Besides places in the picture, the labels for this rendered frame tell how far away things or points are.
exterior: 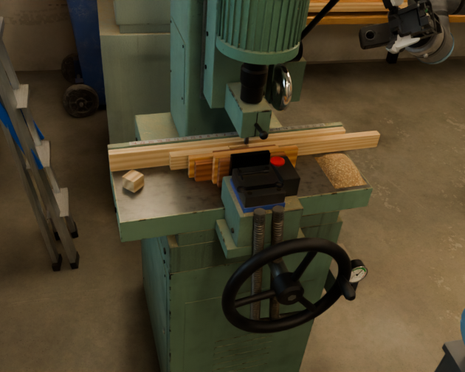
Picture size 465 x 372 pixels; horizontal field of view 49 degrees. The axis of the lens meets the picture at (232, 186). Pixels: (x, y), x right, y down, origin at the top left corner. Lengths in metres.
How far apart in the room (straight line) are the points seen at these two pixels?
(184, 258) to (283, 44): 0.53
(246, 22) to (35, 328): 1.45
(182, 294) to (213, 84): 0.52
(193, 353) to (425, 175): 1.86
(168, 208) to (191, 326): 0.42
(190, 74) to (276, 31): 0.36
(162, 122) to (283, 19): 0.67
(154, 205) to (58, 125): 2.01
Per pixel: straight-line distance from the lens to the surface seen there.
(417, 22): 1.17
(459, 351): 1.48
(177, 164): 1.22
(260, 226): 1.04
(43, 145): 2.04
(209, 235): 1.17
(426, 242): 2.58
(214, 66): 1.21
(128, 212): 1.12
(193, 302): 1.34
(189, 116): 1.38
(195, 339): 1.48
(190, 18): 1.26
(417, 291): 2.34
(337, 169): 1.26
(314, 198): 1.21
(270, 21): 1.01
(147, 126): 1.56
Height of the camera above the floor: 1.65
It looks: 39 degrees down
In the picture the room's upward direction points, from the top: 6 degrees clockwise
